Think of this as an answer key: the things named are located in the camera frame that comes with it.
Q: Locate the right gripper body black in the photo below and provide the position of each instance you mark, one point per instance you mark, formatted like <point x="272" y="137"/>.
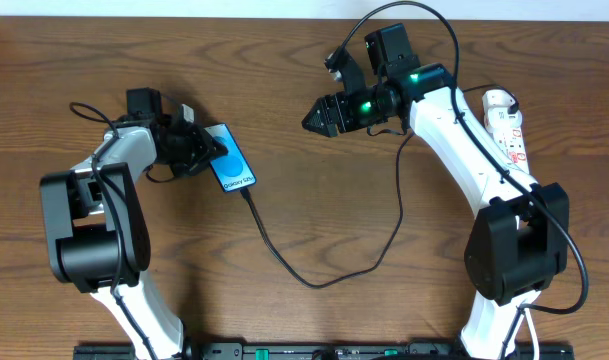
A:
<point x="337" y="113"/>

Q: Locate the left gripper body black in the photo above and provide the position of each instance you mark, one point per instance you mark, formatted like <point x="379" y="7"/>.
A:
<point x="195" y="147"/>

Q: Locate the blue smartphone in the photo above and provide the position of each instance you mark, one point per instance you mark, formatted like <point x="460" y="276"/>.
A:
<point x="231" y="170"/>

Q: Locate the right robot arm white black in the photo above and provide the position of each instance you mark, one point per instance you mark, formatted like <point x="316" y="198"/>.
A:
<point x="518" y="242"/>

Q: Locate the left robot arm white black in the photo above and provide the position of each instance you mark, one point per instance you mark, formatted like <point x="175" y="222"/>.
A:
<point x="97" y="237"/>

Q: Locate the white charger adapter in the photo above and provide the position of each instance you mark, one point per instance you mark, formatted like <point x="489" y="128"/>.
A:
<point x="499" y="119"/>

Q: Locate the white power strip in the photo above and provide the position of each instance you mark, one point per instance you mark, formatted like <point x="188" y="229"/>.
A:
<point x="511" y="141"/>

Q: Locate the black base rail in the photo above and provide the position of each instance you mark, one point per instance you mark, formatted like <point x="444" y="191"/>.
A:
<point x="236" y="351"/>

